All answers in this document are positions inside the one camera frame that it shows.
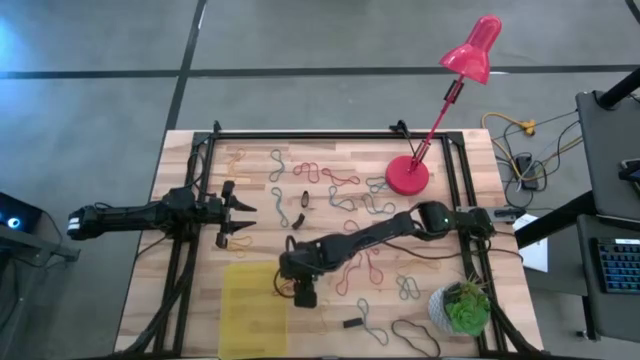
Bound yellow floor cable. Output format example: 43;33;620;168
480;111;585;182

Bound grey desk with keyboard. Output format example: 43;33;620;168
575;213;640;342

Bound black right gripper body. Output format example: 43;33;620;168
277;242;327;282

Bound thin black rubber band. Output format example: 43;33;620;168
390;319;443;359

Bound black metal stand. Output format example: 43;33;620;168
0;227;82;269

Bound green succulent in white pot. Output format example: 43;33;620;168
427;279;494;339

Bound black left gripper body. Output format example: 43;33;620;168
195;179;237;250

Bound black aluminium rig frame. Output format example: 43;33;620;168
117;119;544;360

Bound translucent yellow plastic bin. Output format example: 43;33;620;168
218;261;291;359

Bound white paper sheet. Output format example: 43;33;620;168
511;213;550;274

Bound black smartphone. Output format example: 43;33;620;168
618;158;640;184

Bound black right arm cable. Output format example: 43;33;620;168
378;239;524;262

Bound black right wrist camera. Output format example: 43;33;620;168
293;279;319;310

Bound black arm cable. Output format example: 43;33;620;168
185;151;207;194
378;239;524;262

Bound black power adapter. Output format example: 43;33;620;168
514;154;541;192

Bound black pole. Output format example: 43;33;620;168
597;66;640;110

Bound black device with blue light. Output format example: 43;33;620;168
0;191;44;234

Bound grey desk top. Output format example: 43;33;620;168
574;89;640;222

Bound yellow rubber band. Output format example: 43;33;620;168
226;234;254;259
397;256;444;275
308;298;332;337
225;146;249;177

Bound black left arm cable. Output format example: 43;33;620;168
185;151;207;194

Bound backlit computer keyboard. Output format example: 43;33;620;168
591;236;640;295

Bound red desk lamp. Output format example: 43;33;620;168
384;13;503;197

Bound black desk leg bar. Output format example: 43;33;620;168
513;191;597;250

